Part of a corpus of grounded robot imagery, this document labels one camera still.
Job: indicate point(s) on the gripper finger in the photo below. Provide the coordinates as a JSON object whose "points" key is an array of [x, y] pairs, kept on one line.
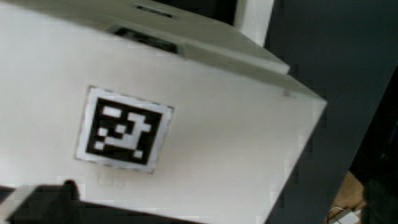
{"points": [[44, 204]]}

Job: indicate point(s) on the white cabinet top block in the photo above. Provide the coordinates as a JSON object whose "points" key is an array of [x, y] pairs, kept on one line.
{"points": [[174, 131]]}

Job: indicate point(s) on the white cabinet body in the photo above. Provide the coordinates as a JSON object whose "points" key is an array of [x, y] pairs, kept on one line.
{"points": [[165, 26]]}

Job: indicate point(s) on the white U-shaped table frame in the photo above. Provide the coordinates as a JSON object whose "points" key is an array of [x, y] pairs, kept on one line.
{"points": [[254, 18]]}

